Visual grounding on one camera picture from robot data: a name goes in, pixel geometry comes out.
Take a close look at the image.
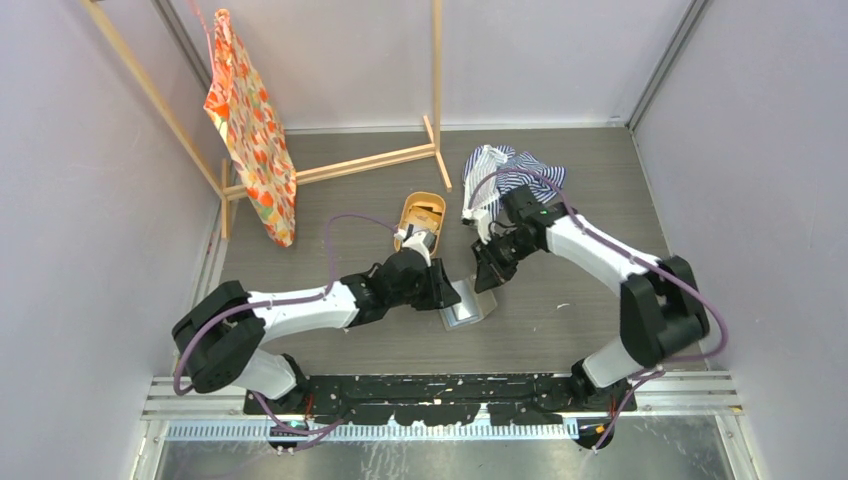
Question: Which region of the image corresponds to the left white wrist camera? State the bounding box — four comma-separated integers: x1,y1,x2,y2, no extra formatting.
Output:
393,224,437,266

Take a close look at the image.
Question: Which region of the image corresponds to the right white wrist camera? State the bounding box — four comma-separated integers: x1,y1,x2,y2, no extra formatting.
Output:
472,210,495,245

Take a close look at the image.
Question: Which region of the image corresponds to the gold credit card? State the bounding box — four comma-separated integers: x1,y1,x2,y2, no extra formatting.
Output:
404,205,443,232

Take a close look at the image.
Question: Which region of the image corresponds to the orange floral cloth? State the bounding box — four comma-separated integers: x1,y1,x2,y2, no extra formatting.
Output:
204,9,297,247

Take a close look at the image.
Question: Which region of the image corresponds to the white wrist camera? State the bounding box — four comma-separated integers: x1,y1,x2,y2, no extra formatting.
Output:
472,210,495,245
393,224,437,266

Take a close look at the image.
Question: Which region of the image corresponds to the grey card holder wallet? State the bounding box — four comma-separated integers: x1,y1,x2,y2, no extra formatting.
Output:
439,274,497,331

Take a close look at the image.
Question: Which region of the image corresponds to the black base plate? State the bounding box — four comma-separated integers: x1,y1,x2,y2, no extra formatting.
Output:
236,373,631,427

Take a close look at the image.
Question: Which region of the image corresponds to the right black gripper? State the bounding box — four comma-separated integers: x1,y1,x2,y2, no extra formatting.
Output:
473,230,540,293

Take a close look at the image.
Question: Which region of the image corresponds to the blue striped cloth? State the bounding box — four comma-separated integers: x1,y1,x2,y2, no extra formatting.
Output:
461,144,567,227

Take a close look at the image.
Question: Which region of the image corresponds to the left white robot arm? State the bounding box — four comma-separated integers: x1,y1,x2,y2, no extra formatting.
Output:
172,248,462,414

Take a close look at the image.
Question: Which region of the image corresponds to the wooden drying rack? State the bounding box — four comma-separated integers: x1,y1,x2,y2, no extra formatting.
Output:
81,1,453,240

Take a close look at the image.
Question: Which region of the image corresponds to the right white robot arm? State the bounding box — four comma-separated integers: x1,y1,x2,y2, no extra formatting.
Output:
462,186,710,411

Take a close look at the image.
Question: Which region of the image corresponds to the orange oval tray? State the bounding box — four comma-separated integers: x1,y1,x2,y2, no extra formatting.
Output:
394,191,446,256

